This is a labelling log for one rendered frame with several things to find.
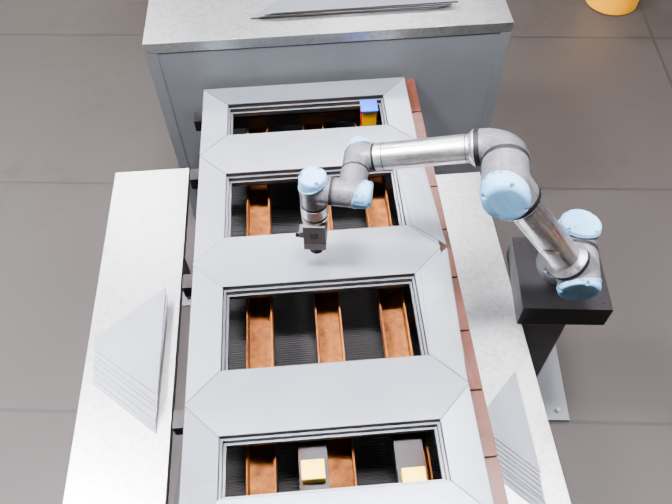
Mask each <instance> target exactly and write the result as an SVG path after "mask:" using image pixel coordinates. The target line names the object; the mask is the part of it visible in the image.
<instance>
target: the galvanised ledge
mask: <svg viewBox="0 0 672 504"><path fill-rule="evenodd" d="M436 180H437V184H438V189H439V193H440V198H441V202H442V207H443V211H444V216H445V220H446V225H447V230H448V234H449V238H450V243H451V247H452V252H453V256H454V261H455V265H456V270H457V274H458V279H459V283H460V288H461V292H462V297H463V301H464V306H465V310H466V315H467V319H468V324H469V328H470V330H469V331H470V333H471V337H472V342H473V346H474V351H475V355H476V360H477V364H478V369H479V373H480V378H481V382H482V387H483V391H484V396H485V400H486V405H487V407H488V405H489V404H490V403H491V401H492V400H493V399H494V397H495V396H496V395H497V394H498V392H499V391H500V390H501V388H502V387H503V386H504V385H505V383H506V382H507V381H508V379H509V378H510V377H511V376H512V374H513V373H514V372H515V371H516V375H517V379H518V383H519V387H520V391H521V395H522V399H523V403H524V407H525V411H526V415H527V419H528V423H529V427H530V431H531V435H532V439H533V444H534V448H535V452H536V456H537V460H538V464H539V468H540V472H541V473H540V476H541V477H540V480H541V485H542V489H543V493H544V497H545V501H546V503H545V504H571V501H570V498H569V494H568V491H567V487H566V483H565V480H564V476H563V472H562V469H561V465H560V462H559V458H558V454H557V451H556V447H555V444H554V440H553V436H552V433H551V429H550V425H549V422H548V418H547V415H546V411H545V407H544V404H543V400H542V396H541V393H540V389H539V386H538V382H537V378H536V375H535V371H534V367H533V364H532V360H531V357H530V353H529V349H528V346H527V342H526V339H525V335H524V331H523V328H522V324H517V322H516V315H515V309H514V302H513V295H512V289H511V284H510V281H509V277H508V273H507V270H506V266H505V263H504V259H503V255H502V252H501V248H500V244H499V241H498V237H497V234H496V230H495V226H494V223H493V219H492V216H490V215H489V214H488V213H486V211H485V210H484V209H483V207H482V204H481V199H480V185H481V176H480V172H472V173H457V174H443V175H436ZM504 485H505V484H504ZM505 490H506V494H507V499H508V503H509V504H530V503H528V502H527V501H526V500H525V499H523V498H522V497H521V496H519V495H518V494H517V493H516V492H514V491H513V490H512V489H510V488H509V487H508V486H507V485H505Z"/></svg>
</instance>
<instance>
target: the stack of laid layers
mask: <svg viewBox="0 0 672 504"><path fill-rule="evenodd" d="M383 95H384V94H383ZM383 95H374V96H359V97H343V98H327V99H311V100H295V101H280V102H264V103H248V104H232V105H228V104H227V105H228V123H227V135H233V127H234V117H242V116H258V115H273V114H289V113H305V112H320V111H336V110H352V109H360V100H370V99H376V100H377V106H378V108H379V111H380V116H381V122H382V125H389V124H388V121H387V115H386V109H385V104H384V98H383ZM341 168H342V166H335V167H321V169H323V170H324V171H325V172H326V175H327V177H337V178H339V177H340V172H341ZM302 170H303V169H291V170H276V171H261V172H246V173H231V174H226V195H225V232H224V238H228V237H231V228H232V186H243V185H258V184H272V183H287V182H298V176H299V174H300V172H301V171H302ZM376 176H391V182H392V188H393V193H394V199H395V205H396V211H397V217H398V223H399V225H408V226H410V227H411V228H413V229H414V230H416V231H418V232H419V233H421V234H422V235H424V236H426V237H427V238H429V239H430V240H432V241H433V242H435V243H437V244H438V245H439V241H438V240H437V239H435V238H433V237H432V236H430V235H428V234H426V233H425V232H423V231H421V230H419V229H418V228H416V227H414V226H412V225H411V221H410V217H409V213H408V209H407V205H406V201H405V197H404V193H403V189H402V185H401V181H400V177H399V173H398V169H393V170H380V171H369V175H368V177H376ZM440 253H441V250H440V248H439V249H438V250H437V251H436V252H435V253H434V254H433V256H432V257H431V258H430V259H429V260H428V261H427V262H426V263H425V264H424V265H423V266H422V267H421V268H420V269H419V270H418V272H417V273H414V274H400V275H386V276H372V277H359V278H345V279H331V280H317V281H303V282H290V283H276V284H262V285H248V286H234V287H222V288H223V305H222V341H221V370H220V371H224V370H229V330H230V300H231V299H245V298H259V297H272V296H286V295H300V294H313V293H327V292H341V291H354V290H368V289H382V288H395V287H409V288H410V294H411V300H412V306H413V312H414V318H415V324H416V330H417V336H418V341H419V347H420V353H421V355H431V356H432V357H434V358H435V359H436V360H438V361H439V362H441V361H440V360H439V359H438V358H436V357H435V356H434V355H433V354H431V353H430V349H429V341H428V332H427V324H426V316H425V308H424V300H423V291H422V283H421V275H420V272H421V271H423V270H424V269H425V268H426V267H427V266H428V265H429V264H430V263H431V262H432V261H433V260H434V259H435V258H436V257H437V256H438V255H439V254H440ZM441 363H442V364H443V365H445V364H444V363H443V362H441ZM445 366H446V367H448V366H447V365H445ZM448 368H449V367H448ZM449 369H450V368H449ZM450 370H452V369H450ZM452 371H453V370H452ZM453 372H454V371H453ZM441 419H442V418H441ZM441 419H432V420H419V421H407V422H394V423H382V424H369V425H357V426H344V427H332V428H320V429H307V430H295V431H282V432H270V433H257V434H245V435H232V436H220V437H219V451H218V487H217V500H224V499H236V498H248V497H260V496H272V495H284V494H296V493H308V492H320V491H332V490H344V489H356V488H368V487H380V486H392V485H404V484H416V483H428V482H440V481H451V477H450V471H449V466H448V460H447V454H446V449H445V443H444V437H443V432H442V426H441ZM431 431H434V436H435V442H436V448H437V454H438V460H439V466H440V472H441V478H442V479H439V480H427V481H415V482H403V483H391V484H379V485H367V486H355V487H343V488H331V489H319V490H307V491H295V492H283V493H271V494H259V495H247V496H235V497H226V482H227V448H233V447H245V446H258V445H270V444H283V443H295V442H307V441H320V440H332V439H345V438H357V437H369V436H382V435H394V434H406V433H419V432H431ZM217 500H216V501H217Z"/></svg>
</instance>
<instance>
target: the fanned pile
mask: <svg viewBox="0 0 672 504"><path fill-rule="evenodd" d="M487 409H488V414H489V418H490V423H491V427H492V432H493V436H494V440H495V445H496V449H497V454H498V456H497V457H498V458H499V463H500V467H501V472H502V476H503V481H504V484H505V485H507V486H508V487H509V488H510V489H512V490H513V491H514V492H516V493H517V494H518V495H519V496H521V497H522V498H523V499H525V500H526V501H527V502H528V503H530V504H545V503H546V501H545V497H544V493H543V489H542V485H541V480H540V477H541V476H540V473H541V472H540V468H539V464H538V460H537V456H536V452H535V448H534V444H533V439H532V435H531V431H530V427H529V423H528V419H527V415H526V411H525V407H524V403H523V399H522V395H521V391H520V387H519V383H518V379H517V375H516V371H515V372H514V373H513V374H512V376H511V377H510V378H509V379H508V381H507V382H506V383H505V385H504V386H503V387H502V388H501V390H500V391H499V392H498V394H497V395H496V396H495V397H494V399H493V400H492V401H491V403H490V404H489V405H488V407H487Z"/></svg>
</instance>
